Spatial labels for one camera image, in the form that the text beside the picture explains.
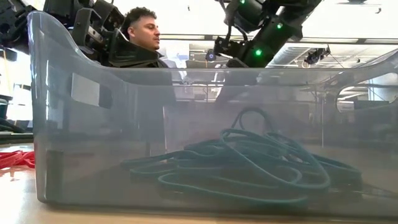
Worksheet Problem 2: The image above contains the black hanging ceiling device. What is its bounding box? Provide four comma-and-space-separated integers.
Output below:
303, 45, 331, 65

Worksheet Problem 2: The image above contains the person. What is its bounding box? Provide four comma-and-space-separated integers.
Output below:
120, 6, 171, 68

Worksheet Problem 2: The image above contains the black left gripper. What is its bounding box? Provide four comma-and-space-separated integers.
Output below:
71, 0, 161, 68

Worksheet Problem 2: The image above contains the smoky grey plastic basket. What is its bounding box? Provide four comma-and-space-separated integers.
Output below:
26, 10, 398, 219

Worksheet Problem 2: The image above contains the blue rubber band tangle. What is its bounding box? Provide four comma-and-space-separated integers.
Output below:
157, 129, 331, 207
183, 107, 280, 156
264, 132, 364, 191

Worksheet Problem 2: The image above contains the red rubber band tangle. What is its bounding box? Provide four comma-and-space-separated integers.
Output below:
0, 150, 36, 170

